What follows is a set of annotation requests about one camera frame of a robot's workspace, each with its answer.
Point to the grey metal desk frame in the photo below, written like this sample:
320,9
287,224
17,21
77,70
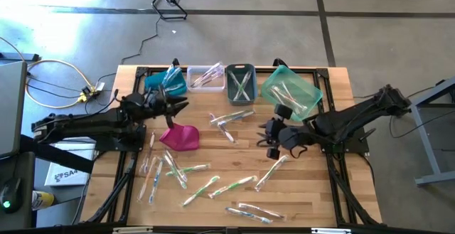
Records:
428,155

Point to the black table clamp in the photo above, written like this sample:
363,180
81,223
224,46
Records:
281,62
175,63

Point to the black yellow plug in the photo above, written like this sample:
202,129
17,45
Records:
87,93

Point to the black desk beam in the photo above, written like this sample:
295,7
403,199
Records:
53,155

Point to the black desk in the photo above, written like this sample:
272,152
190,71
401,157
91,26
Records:
26,170

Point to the green toothbrushes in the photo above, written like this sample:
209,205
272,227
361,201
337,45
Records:
234,77

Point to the teal translucent plastic bin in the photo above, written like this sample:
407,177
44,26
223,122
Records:
281,74

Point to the clear white plastic bin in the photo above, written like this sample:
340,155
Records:
206,91

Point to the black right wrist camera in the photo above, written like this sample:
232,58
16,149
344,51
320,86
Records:
274,127

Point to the black computer mouse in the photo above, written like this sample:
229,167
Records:
10,195

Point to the magenta plastic bin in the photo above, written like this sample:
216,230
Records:
179,138

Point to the grey laptop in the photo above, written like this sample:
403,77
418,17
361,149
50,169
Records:
12,109

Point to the bright blue plastic bin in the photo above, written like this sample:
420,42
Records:
154,84

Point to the green toothbrush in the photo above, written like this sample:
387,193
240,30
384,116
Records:
192,169
200,190
227,117
232,186
175,171
247,77
271,173

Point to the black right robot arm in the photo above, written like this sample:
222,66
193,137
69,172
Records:
355,116

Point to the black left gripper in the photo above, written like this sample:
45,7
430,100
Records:
136,106

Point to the dark grey plastic bin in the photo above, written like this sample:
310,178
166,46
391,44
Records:
254,97

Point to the white printed box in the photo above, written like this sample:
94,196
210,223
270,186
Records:
65,177

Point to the blue toothbrush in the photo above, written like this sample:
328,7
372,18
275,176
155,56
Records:
175,75
174,88
245,116
156,182
167,74
249,215

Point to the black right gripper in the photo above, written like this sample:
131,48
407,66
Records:
296,138

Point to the yellow white can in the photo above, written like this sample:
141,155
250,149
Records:
42,200

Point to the silver angle bracket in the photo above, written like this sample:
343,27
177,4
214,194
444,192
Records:
330,231
131,230

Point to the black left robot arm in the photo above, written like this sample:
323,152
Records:
89,123

